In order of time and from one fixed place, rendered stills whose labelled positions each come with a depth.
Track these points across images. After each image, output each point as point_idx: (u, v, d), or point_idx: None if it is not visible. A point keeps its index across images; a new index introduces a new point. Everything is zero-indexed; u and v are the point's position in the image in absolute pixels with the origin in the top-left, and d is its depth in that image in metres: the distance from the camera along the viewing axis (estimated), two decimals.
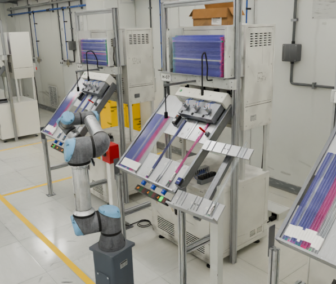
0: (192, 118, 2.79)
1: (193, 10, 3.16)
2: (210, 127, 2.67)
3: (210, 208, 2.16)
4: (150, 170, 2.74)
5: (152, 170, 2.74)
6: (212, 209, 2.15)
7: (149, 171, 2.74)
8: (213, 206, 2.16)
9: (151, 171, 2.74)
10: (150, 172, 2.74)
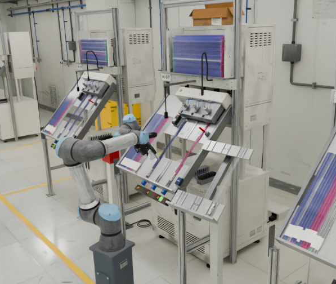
0: (192, 118, 2.79)
1: (193, 10, 3.16)
2: (210, 127, 2.67)
3: (210, 208, 2.16)
4: (150, 170, 2.74)
5: (152, 170, 2.74)
6: (212, 209, 2.15)
7: (149, 171, 2.74)
8: (213, 206, 2.16)
9: (151, 171, 2.74)
10: (150, 172, 2.74)
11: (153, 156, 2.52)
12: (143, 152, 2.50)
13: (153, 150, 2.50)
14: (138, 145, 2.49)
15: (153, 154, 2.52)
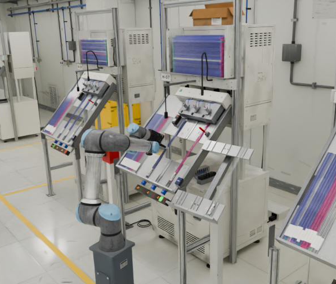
0: (192, 118, 2.79)
1: (193, 10, 3.16)
2: (210, 127, 2.67)
3: (210, 208, 2.16)
4: (150, 170, 2.74)
5: (152, 170, 2.74)
6: (212, 209, 2.15)
7: (149, 171, 2.74)
8: (213, 206, 2.16)
9: (151, 171, 2.74)
10: (150, 172, 2.74)
11: None
12: None
13: None
14: None
15: (160, 143, 2.79)
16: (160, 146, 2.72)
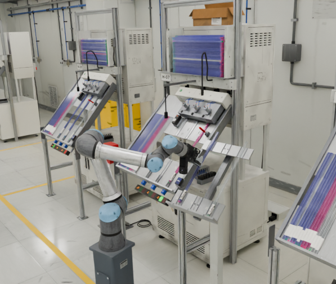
0: (192, 118, 2.79)
1: (193, 10, 3.16)
2: (210, 127, 2.67)
3: (210, 208, 2.16)
4: (183, 192, 2.31)
5: (185, 192, 2.31)
6: (212, 209, 2.15)
7: (182, 193, 2.31)
8: (213, 206, 2.16)
9: (184, 193, 2.31)
10: (183, 195, 2.31)
11: None
12: None
13: None
14: None
15: None
16: (196, 163, 2.30)
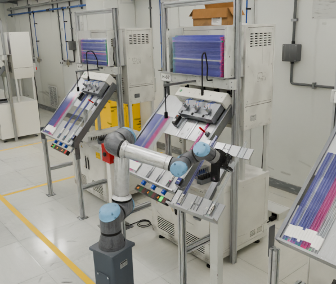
0: (192, 118, 2.79)
1: (193, 10, 3.16)
2: (210, 127, 2.67)
3: (210, 208, 2.16)
4: (181, 196, 2.31)
5: (183, 196, 2.31)
6: (212, 209, 2.15)
7: (180, 197, 2.31)
8: (213, 206, 2.16)
9: (183, 197, 2.30)
10: (182, 199, 2.30)
11: None
12: None
13: None
14: None
15: None
16: (228, 169, 2.15)
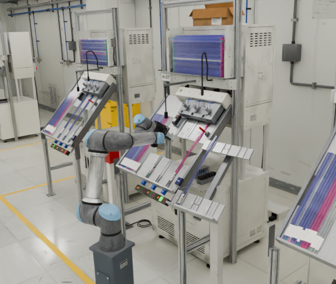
0: (192, 118, 2.79)
1: (193, 10, 3.16)
2: (210, 127, 2.67)
3: (151, 168, 2.75)
4: (181, 196, 2.31)
5: (183, 196, 2.31)
6: (152, 169, 2.74)
7: (180, 197, 2.31)
8: (153, 167, 2.75)
9: (183, 197, 2.30)
10: (182, 199, 2.30)
11: None
12: None
13: None
14: None
15: None
16: (165, 138, 2.73)
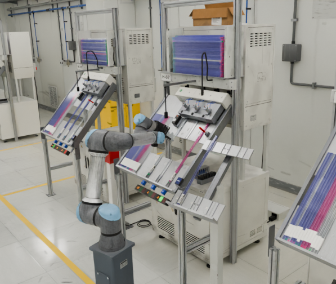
0: (192, 118, 2.79)
1: (193, 10, 3.16)
2: (210, 127, 2.67)
3: (151, 168, 2.75)
4: (181, 196, 2.31)
5: (183, 196, 2.31)
6: (152, 169, 2.74)
7: (180, 197, 2.31)
8: (153, 167, 2.75)
9: (183, 197, 2.30)
10: (182, 199, 2.30)
11: None
12: None
13: None
14: None
15: None
16: (166, 137, 2.73)
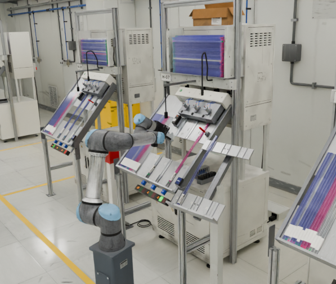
0: (192, 118, 2.79)
1: (193, 10, 3.16)
2: (210, 127, 2.67)
3: (151, 168, 2.75)
4: (181, 196, 2.31)
5: (183, 196, 2.31)
6: (152, 169, 2.75)
7: (180, 197, 2.31)
8: (153, 167, 2.75)
9: (183, 197, 2.30)
10: (182, 199, 2.30)
11: None
12: None
13: None
14: None
15: None
16: (165, 137, 2.73)
